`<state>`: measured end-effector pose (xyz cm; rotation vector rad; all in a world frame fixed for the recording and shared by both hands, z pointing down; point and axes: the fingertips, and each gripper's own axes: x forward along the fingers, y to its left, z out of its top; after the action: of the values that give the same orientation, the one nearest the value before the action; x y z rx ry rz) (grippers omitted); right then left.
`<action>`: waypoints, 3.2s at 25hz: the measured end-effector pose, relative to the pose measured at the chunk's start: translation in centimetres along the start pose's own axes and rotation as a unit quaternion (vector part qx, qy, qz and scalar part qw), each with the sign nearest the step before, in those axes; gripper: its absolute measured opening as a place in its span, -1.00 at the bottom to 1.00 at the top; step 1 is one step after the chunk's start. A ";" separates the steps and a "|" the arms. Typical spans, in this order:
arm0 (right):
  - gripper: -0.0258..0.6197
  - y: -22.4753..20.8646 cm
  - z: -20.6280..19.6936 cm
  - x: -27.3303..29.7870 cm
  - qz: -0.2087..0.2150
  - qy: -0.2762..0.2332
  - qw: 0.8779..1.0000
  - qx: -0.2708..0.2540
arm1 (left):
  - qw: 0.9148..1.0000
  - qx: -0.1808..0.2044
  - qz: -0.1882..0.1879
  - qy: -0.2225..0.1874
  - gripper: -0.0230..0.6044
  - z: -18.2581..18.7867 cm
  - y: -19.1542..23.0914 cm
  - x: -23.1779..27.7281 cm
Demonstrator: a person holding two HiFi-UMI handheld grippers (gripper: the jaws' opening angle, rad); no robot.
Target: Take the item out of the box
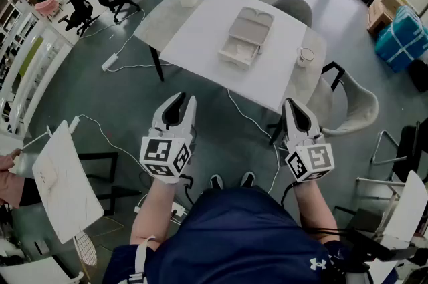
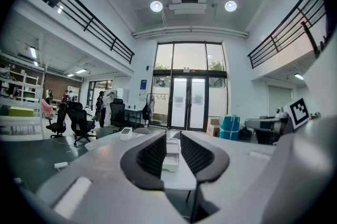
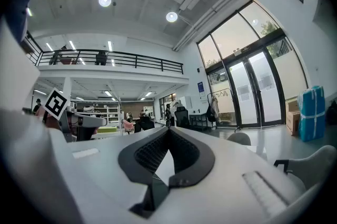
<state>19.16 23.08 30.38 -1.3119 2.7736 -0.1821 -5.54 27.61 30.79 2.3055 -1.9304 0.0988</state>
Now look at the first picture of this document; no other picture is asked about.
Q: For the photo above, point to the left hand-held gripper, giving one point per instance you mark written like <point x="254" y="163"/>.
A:
<point x="165" y="155"/>

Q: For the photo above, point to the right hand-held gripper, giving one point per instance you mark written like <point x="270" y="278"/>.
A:
<point x="314" y="159"/>

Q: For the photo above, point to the beige compartment tray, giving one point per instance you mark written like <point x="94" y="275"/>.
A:
<point x="250" y="27"/>

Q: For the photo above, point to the person's right forearm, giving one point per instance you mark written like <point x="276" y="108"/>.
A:
<point x="316" y="206"/>

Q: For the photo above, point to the person's left forearm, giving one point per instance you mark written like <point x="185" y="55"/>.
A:
<point x="152" y="212"/>

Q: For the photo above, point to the cardboard box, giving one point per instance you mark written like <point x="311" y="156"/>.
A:
<point x="381" y="13"/>

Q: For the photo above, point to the light grey shell chair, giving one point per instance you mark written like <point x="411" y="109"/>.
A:
<point x="357" y="102"/>

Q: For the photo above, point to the white wristband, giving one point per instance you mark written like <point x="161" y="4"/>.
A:
<point x="167" y="180"/>

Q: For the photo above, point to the white mug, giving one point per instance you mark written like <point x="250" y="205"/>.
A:
<point x="305" y="57"/>

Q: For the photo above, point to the person's right shoe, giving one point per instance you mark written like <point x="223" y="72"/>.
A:
<point x="247" y="179"/>

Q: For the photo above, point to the person's shoe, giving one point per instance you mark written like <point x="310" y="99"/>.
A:
<point x="247" y="179"/>
<point x="216" y="181"/>

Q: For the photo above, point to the person's left shoe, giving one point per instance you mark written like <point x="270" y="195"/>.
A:
<point x="216" y="181"/>

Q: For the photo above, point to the white paper mat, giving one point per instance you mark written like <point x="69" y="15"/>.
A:
<point x="200" y="42"/>

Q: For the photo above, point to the dark grey round-back chair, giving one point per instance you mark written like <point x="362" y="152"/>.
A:
<point x="294" y="8"/>

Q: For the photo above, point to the black bag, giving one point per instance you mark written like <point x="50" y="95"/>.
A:
<point x="419" y="75"/>

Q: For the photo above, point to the navy blue shirt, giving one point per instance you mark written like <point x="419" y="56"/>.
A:
<point x="240" y="242"/>

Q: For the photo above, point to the blue wrapped package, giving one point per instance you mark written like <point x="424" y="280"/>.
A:
<point x="401" y="38"/>

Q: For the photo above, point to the white shelving unit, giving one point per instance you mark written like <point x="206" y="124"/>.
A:
<point x="26" y="59"/>

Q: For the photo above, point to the badminton racket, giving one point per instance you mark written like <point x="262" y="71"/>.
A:
<point x="85" y="251"/>

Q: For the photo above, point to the pink chair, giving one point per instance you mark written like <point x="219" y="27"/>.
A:
<point x="47" y="4"/>

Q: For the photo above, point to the dark metal-frame chair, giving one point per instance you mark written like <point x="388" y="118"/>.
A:
<point x="401" y="155"/>

